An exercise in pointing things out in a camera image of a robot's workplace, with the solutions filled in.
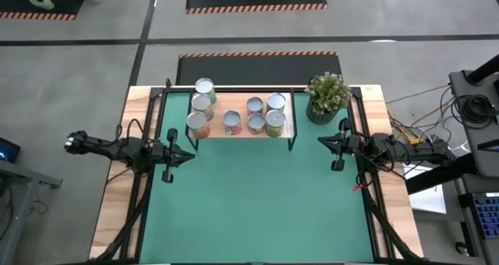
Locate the orange label tin can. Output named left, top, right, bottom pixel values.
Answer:
left=186, top=111, right=211, bottom=140

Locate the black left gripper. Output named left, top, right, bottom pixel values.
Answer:
left=150, top=127, right=196, bottom=184

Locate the wooden shelf with black legs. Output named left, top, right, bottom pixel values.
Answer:
left=184, top=88, right=299, bottom=152

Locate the green table mat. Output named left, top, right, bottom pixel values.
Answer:
left=139, top=91, right=375, bottom=264

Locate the grey floor cable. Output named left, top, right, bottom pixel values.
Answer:
left=385, top=84, right=452, bottom=105

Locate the Tomatoes label tin can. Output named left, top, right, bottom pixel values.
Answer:
left=264, top=108, right=287, bottom=138
left=266, top=92, right=287, bottom=113

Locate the teal label tin can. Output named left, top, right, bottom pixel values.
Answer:
left=193, top=76, right=218, bottom=102

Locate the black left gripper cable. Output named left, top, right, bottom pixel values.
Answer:
left=115, top=118, right=147, bottom=142

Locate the yellow connector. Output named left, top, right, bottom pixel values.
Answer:
left=397, top=126, right=416, bottom=143

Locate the white sheet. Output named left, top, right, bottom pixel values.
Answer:
left=402, top=165, right=448, bottom=215

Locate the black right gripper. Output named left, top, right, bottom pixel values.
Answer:
left=317, top=117, right=375, bottom=172

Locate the black cable coil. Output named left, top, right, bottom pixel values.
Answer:
left=451, top=94, right=499, bottom=125

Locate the grey side table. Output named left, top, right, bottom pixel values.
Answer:
left=0, top=159, right=63, bottom=265

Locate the carrot print tin can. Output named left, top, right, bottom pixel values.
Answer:
left=222, top=110, right=242, bottom=136

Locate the black device with blue light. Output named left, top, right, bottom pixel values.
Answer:
left=0, top=136, right=22, bottom=164

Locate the grey cart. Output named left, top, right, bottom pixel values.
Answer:
left=448, top=69, right=499, bottom=179

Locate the black pole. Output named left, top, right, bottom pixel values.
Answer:
left=465, top=53, right=499, bottom=86

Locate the green patterned label tin can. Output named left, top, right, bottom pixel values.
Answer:
left=246, top=96, right=264, bottom=116

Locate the green plant in ribbed pot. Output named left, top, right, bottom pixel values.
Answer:
left=303, top=71, right=352, bottom=126

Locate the black beam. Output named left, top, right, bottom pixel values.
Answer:
left=405, top=152, right=480, bottom=196

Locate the keypad with lit keys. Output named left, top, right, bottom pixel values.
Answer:
left=469, top=192, right=499, bottom=241

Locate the tin can with grey lid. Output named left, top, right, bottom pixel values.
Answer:
left=247, top=112, right=267, bottom=136

